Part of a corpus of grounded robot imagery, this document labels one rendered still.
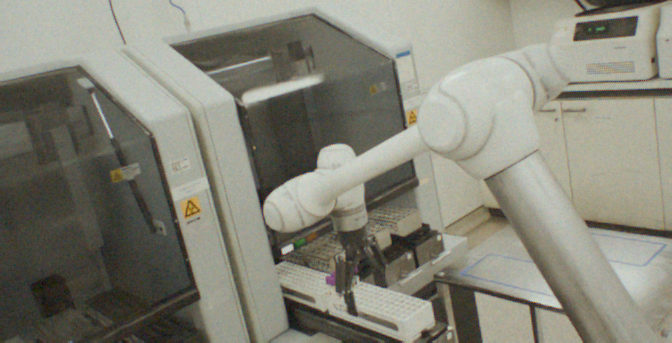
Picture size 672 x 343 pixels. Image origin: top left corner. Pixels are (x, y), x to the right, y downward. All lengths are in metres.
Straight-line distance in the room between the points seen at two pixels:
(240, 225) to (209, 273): 0.15
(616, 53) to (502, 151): 2.66
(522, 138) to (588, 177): 2.90
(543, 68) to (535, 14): 3.43
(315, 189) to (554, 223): 0.55
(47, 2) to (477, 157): 2.01
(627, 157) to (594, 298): 2.74
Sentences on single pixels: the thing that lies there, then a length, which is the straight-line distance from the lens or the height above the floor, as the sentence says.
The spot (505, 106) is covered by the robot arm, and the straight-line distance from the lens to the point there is 0.99.
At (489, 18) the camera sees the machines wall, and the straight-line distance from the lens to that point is 4.42.
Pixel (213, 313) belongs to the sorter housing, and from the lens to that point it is 1.72.
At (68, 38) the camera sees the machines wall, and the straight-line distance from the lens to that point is 2.68.
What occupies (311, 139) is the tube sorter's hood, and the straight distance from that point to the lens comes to 1.81.
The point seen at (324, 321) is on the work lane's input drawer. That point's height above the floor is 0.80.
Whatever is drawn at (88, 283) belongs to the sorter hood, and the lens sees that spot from 1.54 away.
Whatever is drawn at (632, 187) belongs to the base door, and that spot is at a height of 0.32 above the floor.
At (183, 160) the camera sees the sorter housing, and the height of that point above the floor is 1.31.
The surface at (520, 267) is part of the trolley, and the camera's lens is 1.81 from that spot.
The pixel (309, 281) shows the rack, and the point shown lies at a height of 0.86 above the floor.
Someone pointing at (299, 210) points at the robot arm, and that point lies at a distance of 1.38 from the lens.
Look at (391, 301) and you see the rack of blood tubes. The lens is 1.61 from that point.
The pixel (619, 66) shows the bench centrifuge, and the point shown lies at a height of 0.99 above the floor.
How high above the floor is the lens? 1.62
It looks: 13 degrees down
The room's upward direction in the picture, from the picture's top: 12 degrees counter-clockwise
